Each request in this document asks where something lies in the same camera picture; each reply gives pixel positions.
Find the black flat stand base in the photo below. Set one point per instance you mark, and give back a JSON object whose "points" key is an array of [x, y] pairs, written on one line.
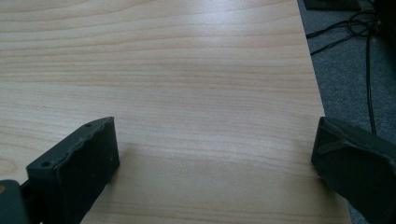
{"points": [[333, 4]]}

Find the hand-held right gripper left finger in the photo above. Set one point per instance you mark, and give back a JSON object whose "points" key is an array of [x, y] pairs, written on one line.
{"points": [[77, 165]]}

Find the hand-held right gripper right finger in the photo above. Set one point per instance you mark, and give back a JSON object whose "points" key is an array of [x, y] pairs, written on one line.
{"points": [[355, 165]]}

